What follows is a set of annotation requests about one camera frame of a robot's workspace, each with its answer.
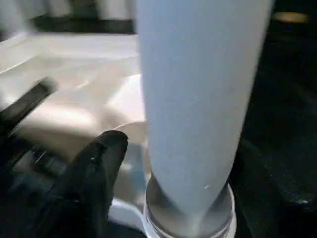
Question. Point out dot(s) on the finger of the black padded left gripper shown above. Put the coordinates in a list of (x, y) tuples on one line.
[(32, 99)]

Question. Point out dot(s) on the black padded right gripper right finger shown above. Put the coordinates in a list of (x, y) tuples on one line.
[(277, 198)]

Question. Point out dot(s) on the white glass-door cabinet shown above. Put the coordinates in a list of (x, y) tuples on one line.
[(99, 7)]

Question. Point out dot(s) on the white plastic table top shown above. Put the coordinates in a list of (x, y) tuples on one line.
[(74, 74)]

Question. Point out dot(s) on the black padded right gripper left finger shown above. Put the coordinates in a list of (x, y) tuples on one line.
[(81, 193)]

